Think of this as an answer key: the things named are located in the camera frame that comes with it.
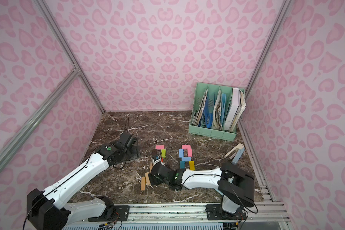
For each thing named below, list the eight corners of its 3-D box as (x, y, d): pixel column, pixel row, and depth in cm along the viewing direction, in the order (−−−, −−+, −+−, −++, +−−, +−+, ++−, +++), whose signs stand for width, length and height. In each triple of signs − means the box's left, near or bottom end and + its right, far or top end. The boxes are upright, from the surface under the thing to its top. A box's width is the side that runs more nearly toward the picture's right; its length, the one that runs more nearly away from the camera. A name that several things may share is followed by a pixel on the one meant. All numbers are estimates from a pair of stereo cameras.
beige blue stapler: (233, 165, 92) (235, 162, 89) (223, 157, 95) (225, 154, 92) (246, 152, 98) (249, 149, 95) (237, 144, 102) (239, 141, 98)
